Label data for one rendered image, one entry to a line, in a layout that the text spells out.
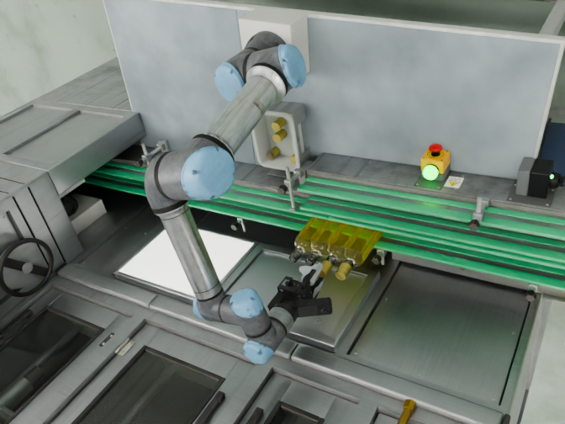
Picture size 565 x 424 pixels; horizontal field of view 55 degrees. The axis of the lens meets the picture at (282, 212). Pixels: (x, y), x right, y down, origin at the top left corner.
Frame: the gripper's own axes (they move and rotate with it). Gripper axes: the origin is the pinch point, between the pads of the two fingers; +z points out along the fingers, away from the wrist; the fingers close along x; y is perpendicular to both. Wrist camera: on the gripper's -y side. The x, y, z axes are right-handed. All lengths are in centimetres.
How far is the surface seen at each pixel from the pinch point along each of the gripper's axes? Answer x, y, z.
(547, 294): 15, -58, 28
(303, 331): 11.9, 0.9, -14.1
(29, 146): -22, 133, 6
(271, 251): 12.1, 29.7, 15.4
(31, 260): 3, 104, -28
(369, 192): -13.3, -5.3, 25.4
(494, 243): -6.1, -43.9, 21.2
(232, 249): 12.1, 44.4, 11.4
